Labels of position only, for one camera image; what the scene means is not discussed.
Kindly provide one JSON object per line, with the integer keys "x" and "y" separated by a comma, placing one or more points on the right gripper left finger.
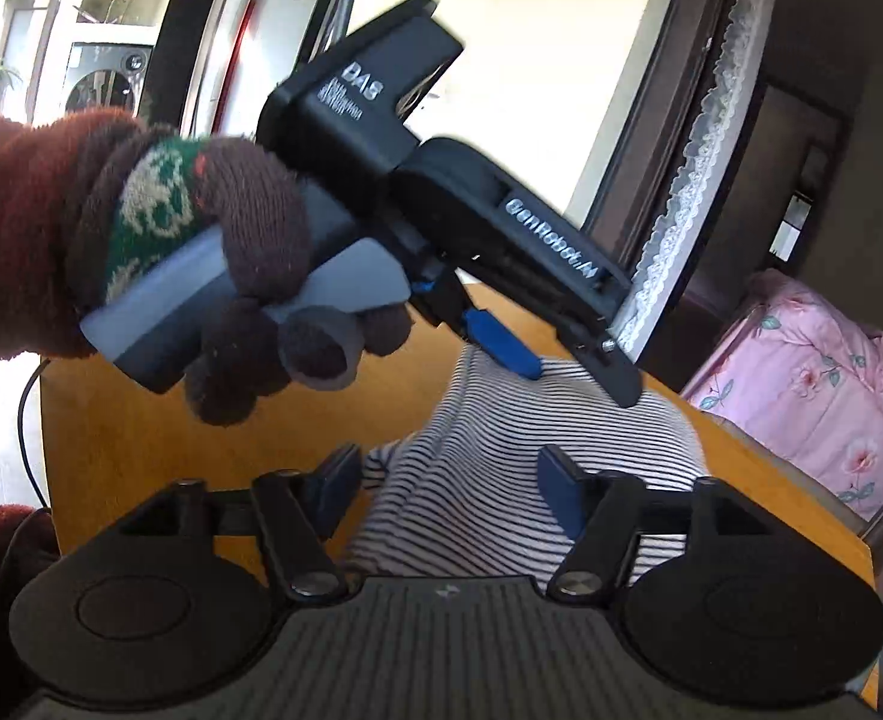
{"x": 295, "y": 514}

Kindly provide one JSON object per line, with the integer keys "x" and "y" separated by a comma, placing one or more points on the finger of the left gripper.
{"x": 445, "y": 301}
{"x": 601, "y": 356}

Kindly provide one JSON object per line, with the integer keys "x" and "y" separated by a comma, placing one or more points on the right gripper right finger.
{"x": 601, "y": 514}

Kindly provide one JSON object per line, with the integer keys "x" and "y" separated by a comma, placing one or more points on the grey striped garment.
{"x": 459, "y": 497}

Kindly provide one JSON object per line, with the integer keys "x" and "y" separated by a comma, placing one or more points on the red sleeved left forearm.
{"x": 59, "y": 185}

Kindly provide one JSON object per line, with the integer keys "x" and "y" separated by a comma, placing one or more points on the brown knitted gloved left hand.
{"x": 140, "y": 193}

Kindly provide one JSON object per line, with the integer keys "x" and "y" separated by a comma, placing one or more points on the pink floral bed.
{"x": 805, "y": 382}

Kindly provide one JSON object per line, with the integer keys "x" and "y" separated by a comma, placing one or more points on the front-load washing machine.
{"x": 105, "y": 75}

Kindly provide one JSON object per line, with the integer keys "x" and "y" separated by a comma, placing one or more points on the white lace curtain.
{"x": 693, "y": 182}

